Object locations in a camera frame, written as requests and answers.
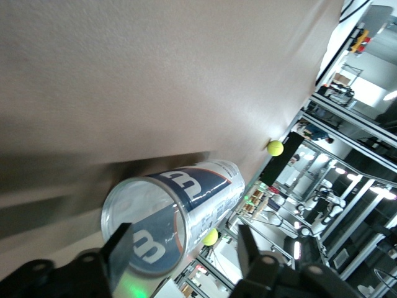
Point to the yellow tennis ball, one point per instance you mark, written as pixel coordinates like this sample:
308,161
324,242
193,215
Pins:
211,237
275,147

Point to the black flat panel screen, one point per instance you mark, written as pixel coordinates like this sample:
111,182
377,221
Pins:
280,161

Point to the clear tennis ball can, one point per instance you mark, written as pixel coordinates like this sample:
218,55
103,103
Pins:
201,192

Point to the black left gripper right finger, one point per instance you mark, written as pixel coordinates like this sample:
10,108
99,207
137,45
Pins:
248,248

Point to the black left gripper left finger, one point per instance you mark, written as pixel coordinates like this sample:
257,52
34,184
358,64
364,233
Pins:
119,248

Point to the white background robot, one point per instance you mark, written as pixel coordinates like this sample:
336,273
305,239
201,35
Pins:
325,201

